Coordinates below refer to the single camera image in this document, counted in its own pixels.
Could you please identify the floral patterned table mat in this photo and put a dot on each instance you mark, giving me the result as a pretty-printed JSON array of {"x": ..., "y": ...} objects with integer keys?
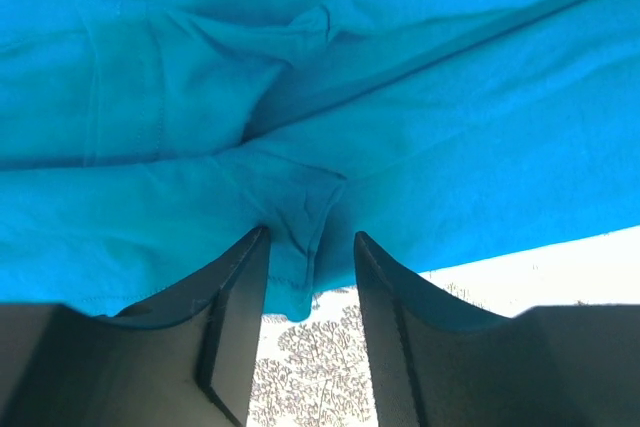
[{"x": 316, "y": 372}]

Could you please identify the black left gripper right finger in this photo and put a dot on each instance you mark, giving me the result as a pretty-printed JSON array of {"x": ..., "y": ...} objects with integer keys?
[{"x": 437, "y": 360}]

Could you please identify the teal blue t shirt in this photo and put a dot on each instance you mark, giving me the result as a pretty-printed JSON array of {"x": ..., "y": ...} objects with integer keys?
[{"x": 141, "y": 138}]

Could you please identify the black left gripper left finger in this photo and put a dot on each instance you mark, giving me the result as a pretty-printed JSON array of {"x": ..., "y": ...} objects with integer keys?
[{"x": 182, "y": 357}]

